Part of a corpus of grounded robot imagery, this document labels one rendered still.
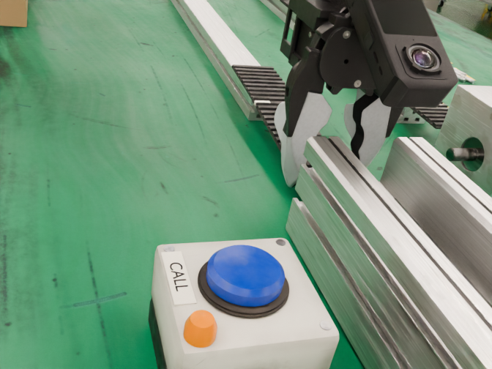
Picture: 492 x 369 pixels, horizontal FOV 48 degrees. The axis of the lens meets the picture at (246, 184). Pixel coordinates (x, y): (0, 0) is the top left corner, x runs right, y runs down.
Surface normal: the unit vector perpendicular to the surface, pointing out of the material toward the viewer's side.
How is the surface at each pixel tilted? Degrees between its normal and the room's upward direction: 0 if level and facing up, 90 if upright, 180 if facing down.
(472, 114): 90
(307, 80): 90
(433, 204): 90
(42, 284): 0
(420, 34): 27
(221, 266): 3
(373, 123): 90
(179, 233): 0
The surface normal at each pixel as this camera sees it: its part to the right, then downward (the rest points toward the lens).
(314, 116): 0.29, 0.54
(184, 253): 0.16, -0.84
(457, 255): -0.95, 0.02
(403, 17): 0.23, -0.50
